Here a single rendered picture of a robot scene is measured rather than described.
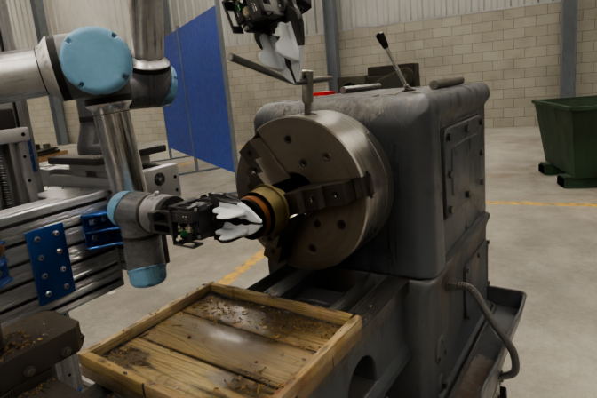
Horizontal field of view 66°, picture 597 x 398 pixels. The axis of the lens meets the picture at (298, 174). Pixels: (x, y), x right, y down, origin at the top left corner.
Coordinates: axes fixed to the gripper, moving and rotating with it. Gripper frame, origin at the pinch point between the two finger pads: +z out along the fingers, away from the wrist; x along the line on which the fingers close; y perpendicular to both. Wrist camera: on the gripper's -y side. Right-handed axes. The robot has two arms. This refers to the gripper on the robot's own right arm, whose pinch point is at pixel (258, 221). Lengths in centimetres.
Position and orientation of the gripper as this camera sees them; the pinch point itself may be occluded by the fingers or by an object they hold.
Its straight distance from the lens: 78.0
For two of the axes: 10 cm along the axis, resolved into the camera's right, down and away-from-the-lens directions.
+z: 8.2, 0.4, -5.7
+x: -0.9, -9.8, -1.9
